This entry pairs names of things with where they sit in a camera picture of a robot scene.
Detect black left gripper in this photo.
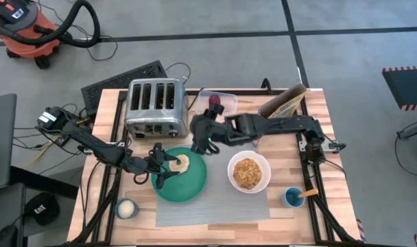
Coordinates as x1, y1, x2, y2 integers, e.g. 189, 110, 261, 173
124, 142, 182, 191

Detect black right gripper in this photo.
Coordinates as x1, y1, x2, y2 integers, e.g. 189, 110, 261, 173
190, 103, 230, 155

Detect bagel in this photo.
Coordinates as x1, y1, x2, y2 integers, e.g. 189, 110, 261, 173
168, 153, 191, 174

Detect honey bunches cereal box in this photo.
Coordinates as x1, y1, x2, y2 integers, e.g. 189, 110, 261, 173
257, 82, 309, 119

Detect spoon with wooden handle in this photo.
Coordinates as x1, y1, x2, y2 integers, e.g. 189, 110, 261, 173
296, 187, 320, 200

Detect teal plate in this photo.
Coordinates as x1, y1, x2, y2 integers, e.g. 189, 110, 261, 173
150, 146, 209, 204

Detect clear plastic container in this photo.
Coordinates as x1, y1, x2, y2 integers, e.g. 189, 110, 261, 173
194, 88, 239, 118

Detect stainless steel four-slot toaster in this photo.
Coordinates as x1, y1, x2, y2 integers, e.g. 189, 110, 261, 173
123, 78, 190, 140

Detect cereal flakes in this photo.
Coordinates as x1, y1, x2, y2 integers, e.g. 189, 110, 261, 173
232, 157, 263, 191

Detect white bowl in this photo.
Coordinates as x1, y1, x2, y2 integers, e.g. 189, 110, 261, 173
227, 150, 272, 194

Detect grey woven placemat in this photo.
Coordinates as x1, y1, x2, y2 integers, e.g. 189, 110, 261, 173
154, 143, 272, 228

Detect black clamp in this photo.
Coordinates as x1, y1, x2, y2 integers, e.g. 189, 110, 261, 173
260, 77, 274, 95

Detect black perforated rubber mat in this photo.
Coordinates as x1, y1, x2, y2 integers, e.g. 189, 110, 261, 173
80, 60, 169, 116

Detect black cap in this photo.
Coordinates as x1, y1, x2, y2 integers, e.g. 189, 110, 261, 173
23, 191, 61, 227

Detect orange shop vacuum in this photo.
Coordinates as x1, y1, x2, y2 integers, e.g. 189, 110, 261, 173
0, 0, 62, 70
0, 0, 102, 49

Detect dark grey laptop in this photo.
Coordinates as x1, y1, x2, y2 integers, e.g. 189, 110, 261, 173
0, 93, 19, 192

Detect black computer mouse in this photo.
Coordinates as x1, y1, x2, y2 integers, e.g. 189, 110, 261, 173
0, 224, 20, 247

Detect black mat hazard striped edge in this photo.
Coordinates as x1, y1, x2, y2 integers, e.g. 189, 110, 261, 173
381, 64, 417, 112

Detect grey chair base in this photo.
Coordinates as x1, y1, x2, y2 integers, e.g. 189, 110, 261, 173
396, 120, 417, 143

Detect yellow cable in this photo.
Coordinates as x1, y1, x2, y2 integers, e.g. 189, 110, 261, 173
22, 134, 59, 169

